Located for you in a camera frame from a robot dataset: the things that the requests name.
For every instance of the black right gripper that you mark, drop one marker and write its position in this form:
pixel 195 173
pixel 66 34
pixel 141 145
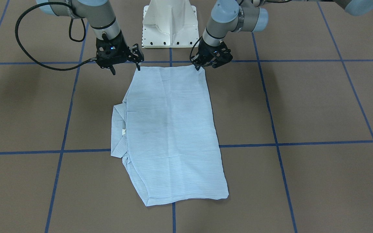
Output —
pixel 122 45

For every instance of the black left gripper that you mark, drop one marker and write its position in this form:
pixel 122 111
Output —
pixel 213 49

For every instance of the light blue button-up shirt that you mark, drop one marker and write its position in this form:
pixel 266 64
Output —
pixel 165 135

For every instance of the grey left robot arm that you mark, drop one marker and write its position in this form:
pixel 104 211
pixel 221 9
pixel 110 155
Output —
pixel 248 16

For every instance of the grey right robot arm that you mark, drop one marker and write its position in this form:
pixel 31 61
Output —
pixel 99 14

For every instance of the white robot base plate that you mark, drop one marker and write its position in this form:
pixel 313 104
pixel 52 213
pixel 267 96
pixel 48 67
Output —
pixel 169 24

